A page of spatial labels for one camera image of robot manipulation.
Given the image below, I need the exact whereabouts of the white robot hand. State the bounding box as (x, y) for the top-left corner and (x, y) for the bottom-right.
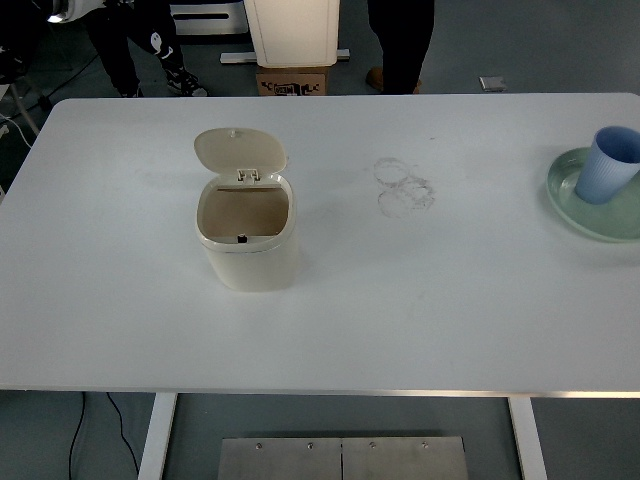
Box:
(47, 0), (110, 25)

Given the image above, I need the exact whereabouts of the cream lidded trash bin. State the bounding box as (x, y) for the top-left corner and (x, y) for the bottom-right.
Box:
(193, 127), (302, 294)

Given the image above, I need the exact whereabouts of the small white side table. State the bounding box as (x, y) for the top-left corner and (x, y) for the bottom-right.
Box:
(0, 82), (40, 141)

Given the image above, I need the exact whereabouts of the white device with dark slot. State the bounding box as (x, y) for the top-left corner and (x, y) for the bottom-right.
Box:
(169, 0), (250, 37)

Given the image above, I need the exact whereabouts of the tall white cabinet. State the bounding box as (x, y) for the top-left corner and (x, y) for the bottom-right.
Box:
(243, 0), (342, 69)

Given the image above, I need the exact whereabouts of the printed cardboard box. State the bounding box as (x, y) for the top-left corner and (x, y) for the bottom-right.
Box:
(256, 65), (331, 97)

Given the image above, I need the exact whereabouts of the white table leg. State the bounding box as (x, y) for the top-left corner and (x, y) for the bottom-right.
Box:
(506, 397), (547, 480)
(136, 393), (179, 480)

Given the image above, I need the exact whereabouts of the grey metal plate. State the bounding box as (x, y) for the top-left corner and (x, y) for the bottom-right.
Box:
(341, 436), (470, 480)
(217, 437), (344, 480)

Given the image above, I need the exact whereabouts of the blue ribbed cup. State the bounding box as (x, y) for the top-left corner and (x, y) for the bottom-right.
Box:
(573, 126), (640, 205)

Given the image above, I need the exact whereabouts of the pale green plate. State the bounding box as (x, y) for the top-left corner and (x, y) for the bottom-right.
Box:
(545, 147), (640, 245)

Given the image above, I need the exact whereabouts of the black floor cable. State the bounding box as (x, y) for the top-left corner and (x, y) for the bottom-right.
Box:
(67, 392), (87, 480)
(105, 392), (140, 476)
(35, 47), (101, 110)

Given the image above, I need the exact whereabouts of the white cable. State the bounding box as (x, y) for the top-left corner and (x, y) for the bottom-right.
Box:
(0, 113), (32, 147)

